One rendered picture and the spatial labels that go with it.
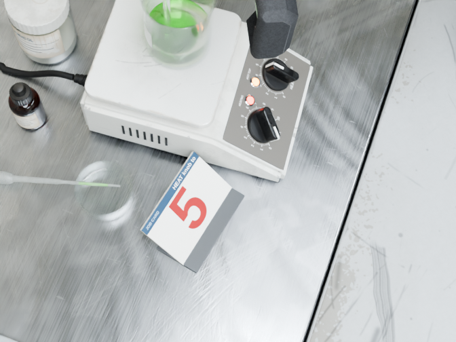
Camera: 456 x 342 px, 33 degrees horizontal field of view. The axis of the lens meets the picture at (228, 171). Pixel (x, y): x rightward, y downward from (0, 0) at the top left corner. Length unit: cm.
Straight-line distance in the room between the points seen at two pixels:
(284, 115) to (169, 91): 12
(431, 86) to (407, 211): 14
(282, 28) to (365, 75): 32
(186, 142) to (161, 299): 15
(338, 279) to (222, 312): 11
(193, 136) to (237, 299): 16
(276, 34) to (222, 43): 20
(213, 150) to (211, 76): 7
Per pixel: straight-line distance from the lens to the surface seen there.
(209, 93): 69
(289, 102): 75
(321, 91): 80
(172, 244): 72
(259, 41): 52
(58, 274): 74
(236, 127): 71
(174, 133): 70
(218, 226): 74
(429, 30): 87
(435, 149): 81
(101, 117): 72
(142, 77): 70
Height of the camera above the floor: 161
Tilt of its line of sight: 71 degrees down
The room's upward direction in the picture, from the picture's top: 11 degrees clockwise
